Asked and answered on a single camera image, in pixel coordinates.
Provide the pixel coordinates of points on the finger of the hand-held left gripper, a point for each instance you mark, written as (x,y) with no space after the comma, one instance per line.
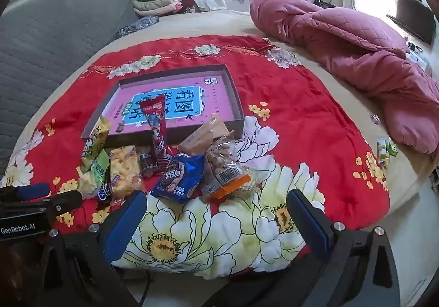
(65,202)
(32,189)

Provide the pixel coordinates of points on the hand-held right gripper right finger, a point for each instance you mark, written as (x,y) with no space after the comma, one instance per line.
(310,221)

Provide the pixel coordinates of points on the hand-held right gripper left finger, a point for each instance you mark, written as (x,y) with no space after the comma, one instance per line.
(125,224)

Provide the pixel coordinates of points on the green snack packet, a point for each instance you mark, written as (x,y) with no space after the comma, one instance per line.
(92,176)

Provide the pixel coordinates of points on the clear puffed corn snack packet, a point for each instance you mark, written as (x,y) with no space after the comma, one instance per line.
(125,169)

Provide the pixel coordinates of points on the blue cookie packet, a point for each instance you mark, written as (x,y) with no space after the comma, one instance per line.
(176,178)

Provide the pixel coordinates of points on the yellow cartoon snack packet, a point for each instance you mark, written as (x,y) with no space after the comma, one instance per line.
(97,137)

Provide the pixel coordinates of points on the red stick snack packet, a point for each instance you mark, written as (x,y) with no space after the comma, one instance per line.
(156,132)

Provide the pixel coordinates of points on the clear nut packet orange label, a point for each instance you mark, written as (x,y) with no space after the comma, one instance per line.
(219,163)

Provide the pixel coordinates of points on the tan snack packet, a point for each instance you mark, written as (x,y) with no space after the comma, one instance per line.
(202,139)

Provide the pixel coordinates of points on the grey cardboard box pink inside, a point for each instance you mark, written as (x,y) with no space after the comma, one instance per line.
(219,97)

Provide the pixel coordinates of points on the dark blue candy bar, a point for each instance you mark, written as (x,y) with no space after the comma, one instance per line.
(103,192)

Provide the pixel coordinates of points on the small dark chocolate packet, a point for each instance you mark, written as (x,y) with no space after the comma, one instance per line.
(148,164)

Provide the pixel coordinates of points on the small green carton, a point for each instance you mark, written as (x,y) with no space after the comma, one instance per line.
(393,147)
(382,150)

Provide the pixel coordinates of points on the red floral blanket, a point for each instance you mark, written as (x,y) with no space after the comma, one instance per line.
(301,115)

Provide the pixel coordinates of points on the grey quilted pad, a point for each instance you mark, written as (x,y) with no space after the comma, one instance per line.
(51,36)

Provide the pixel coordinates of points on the pink quilted duvet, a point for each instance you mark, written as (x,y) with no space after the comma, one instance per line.
(343,36)

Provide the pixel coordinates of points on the blue patterned cloth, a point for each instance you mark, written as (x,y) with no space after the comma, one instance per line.
(137,25)

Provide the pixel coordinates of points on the black bag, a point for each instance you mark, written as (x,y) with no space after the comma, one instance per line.
(324,3)

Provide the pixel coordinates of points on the bed with beige sheet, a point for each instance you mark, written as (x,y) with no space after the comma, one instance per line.
(212,24)

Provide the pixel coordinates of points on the black flat television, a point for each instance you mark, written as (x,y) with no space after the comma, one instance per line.
(411,17)

